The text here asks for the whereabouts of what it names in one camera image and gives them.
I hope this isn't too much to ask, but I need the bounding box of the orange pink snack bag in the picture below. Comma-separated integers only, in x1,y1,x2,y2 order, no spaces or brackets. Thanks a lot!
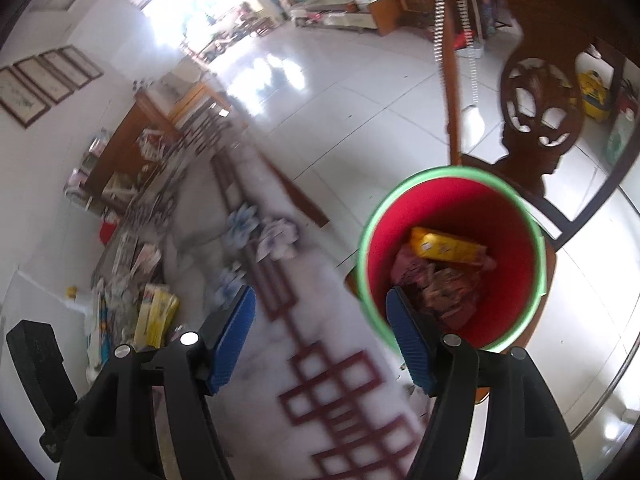
416,264,480,330

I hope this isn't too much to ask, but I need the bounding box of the yellow bear box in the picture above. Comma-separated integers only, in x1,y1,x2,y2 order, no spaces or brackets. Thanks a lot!
410,228,487,266

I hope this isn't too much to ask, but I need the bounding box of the pink plastic bag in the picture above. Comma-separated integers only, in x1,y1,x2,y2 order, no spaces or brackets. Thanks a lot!
390,245,436,289

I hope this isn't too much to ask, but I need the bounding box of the blue white wrapper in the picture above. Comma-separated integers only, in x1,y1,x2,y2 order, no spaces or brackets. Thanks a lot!
256,218,299,262

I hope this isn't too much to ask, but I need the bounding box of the red green trash bin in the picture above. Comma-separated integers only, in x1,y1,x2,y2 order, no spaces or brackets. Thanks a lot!
356,166,547,352

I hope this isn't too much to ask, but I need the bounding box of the red bag on floor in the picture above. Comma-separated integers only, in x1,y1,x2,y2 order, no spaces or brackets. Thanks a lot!
99,211,119,246

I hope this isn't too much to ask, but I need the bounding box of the floral printed tablecloth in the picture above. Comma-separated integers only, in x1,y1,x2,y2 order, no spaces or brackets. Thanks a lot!
89,109,432,480

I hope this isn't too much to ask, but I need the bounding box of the wooden chair far side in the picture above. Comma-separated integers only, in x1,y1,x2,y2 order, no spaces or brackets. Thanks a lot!
81,81,234,212

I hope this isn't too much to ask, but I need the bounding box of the wooden chair near bin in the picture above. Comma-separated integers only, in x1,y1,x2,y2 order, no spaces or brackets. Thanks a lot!
434,0,640,252

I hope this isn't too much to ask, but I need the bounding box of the wooden tv cabinet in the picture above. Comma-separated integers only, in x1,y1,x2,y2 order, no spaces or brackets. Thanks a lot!
288,0,402,36

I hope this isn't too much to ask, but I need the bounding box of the framed wall picture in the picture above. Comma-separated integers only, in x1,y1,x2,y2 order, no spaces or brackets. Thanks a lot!
14,56,73,103
0,67,49,128
58,46,103,80
40,50,90,89

